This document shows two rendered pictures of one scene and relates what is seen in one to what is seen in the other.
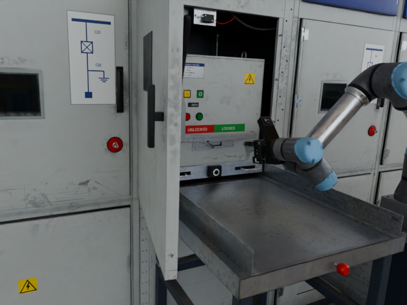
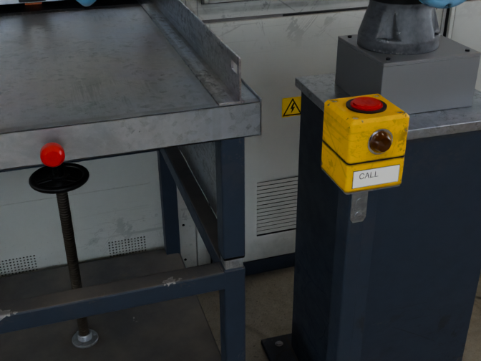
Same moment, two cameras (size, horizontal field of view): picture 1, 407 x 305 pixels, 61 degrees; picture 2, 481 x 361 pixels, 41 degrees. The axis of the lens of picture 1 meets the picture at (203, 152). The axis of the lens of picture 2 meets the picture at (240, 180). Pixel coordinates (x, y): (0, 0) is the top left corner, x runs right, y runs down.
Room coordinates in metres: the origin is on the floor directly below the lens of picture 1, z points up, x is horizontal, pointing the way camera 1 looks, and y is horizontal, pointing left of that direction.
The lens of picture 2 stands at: (0.13, -0.77, 1.19)
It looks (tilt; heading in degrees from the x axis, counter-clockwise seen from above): 28 degrees down; 10
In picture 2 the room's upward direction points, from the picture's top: straight up
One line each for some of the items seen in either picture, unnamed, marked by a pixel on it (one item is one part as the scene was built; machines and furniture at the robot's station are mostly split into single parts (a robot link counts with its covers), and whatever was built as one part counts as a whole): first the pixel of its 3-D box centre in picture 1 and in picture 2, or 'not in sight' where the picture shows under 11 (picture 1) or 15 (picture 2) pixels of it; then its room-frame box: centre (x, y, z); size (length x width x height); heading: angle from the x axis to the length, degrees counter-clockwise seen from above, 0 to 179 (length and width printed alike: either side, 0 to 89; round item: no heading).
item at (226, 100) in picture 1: (215, 114); not in sight; (1.52, -0.04, 1.15); 0.48 x 0.01 x 0.48; 117
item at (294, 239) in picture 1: (261, 216); (41, 70); (1.18, -0.22, 0.82); 0.68 x 0.62 x 0.06; 27
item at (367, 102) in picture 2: not in sight; (366, 107); (0.88, -0.80, 0.90); 0.04 x 0.04 x 0.02
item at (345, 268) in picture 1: (340, 267); (51, 152); (0.86, -0.38, 0.82); 0.04 x 0.03 x 0.03; 27
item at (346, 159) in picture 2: not in sight; (363, 142); (0.88, -0.80, 0.85); 0.08 x 0.08 x 0.10; 27
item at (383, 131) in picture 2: not in sight; (382, 143); (0.84, -0.82, 0.87); 0.03 x 0.01 x 0.03; 117
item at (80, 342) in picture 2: not in sight; (84, 336); (1.18, -0.22, 0.18); 0.06 x 0.06 x 0.02
